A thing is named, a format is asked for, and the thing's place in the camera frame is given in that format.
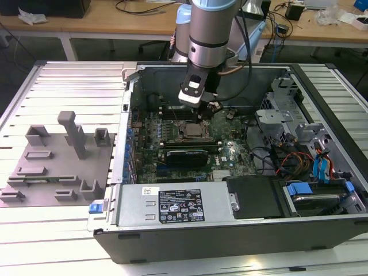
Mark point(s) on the silver CPU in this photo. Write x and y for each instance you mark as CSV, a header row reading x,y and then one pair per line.
x,y
194,130

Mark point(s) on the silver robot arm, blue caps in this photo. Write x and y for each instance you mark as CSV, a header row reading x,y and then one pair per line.
x,y
208,28

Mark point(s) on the CPU socket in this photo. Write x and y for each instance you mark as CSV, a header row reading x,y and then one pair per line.
x,y
181,138

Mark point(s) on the round coin battery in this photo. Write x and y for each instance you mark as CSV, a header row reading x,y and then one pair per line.
x,y
230,115

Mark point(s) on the black RAM slot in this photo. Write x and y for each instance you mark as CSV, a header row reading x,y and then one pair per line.
x,y
165,114
165,107
189,143
165,110
189,147
189,140
165,117

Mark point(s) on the green motherboard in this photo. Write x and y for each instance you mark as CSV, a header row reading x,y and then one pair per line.
x,y
235,135

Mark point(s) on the black cylinder component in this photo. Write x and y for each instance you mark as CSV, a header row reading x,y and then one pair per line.
x,y
153,102

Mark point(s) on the silver metal disk bay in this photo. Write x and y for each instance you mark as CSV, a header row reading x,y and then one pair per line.
x,y
273,115

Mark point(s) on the black graphics card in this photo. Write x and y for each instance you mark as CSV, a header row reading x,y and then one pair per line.
x,y
187,157

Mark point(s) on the small black adapter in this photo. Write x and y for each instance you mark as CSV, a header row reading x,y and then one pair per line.
x,y
282,30

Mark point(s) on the black desktop box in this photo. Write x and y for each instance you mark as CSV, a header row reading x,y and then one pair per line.
x,y
266,8

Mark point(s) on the silver chipset heatsink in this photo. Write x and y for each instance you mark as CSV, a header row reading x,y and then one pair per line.
x,y
221,174

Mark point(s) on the small black cube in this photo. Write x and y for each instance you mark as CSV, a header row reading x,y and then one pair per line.
x,y
294,12

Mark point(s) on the wooden desk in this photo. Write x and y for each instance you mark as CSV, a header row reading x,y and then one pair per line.
x,y
86,24
322,36

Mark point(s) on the white flat device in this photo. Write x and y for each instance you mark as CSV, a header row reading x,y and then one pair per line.
x,y
319,3

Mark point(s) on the clear plastic bags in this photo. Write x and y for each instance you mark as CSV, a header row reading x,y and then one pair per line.
x,y
327,15

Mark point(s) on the hard disk in blue carrier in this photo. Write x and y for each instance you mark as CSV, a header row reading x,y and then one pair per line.
x,y
299,188

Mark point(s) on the silver power supply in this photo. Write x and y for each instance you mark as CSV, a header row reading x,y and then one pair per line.
x,y
138,201

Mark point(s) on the white box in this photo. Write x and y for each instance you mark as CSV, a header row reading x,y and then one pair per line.
x,y
362,24

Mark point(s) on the open black PC case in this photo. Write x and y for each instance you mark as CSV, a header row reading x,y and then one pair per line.
x,y
230,244

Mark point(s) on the blue box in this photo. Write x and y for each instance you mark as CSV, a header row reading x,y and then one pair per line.
x,y
362,5

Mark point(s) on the blue case latch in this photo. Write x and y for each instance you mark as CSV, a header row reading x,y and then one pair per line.
x,y
95,208

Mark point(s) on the grey parts rack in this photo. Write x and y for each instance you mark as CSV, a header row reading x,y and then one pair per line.
x,y
57,172

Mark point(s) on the wide black box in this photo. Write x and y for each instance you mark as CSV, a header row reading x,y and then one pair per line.
x,y
43,7

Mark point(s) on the crumpled clear plastic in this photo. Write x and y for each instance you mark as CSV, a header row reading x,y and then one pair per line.
x,y
31,16

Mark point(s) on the green RAM stick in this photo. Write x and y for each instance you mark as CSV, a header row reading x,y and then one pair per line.
x,y
43,181

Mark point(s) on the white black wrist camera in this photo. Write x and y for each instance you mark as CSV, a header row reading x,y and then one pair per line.
x,y
192,90

